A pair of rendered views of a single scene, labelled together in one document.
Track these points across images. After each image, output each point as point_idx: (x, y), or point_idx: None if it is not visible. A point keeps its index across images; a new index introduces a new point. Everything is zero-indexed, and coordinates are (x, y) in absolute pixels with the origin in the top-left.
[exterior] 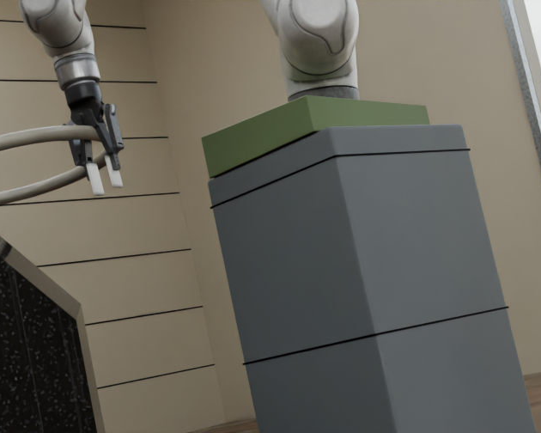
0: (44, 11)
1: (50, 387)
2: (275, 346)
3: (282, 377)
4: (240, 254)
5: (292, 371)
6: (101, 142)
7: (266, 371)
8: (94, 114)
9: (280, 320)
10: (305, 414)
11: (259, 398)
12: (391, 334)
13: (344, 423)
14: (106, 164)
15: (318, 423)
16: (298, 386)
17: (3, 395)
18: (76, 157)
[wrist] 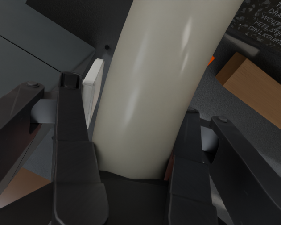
0: None
1: None
2: (20, 52)
3: (30, 46)
4: None
5: (17, 39)
6: (82, 109)
7: (44, 58)
8: (42, 202)
9: None
10: (27, 32)
11: (65, 62)
12: None
13: None
14: (95, 75)
15: (20, 25)
16: (19, 35)
17: None
18: (221, 127)
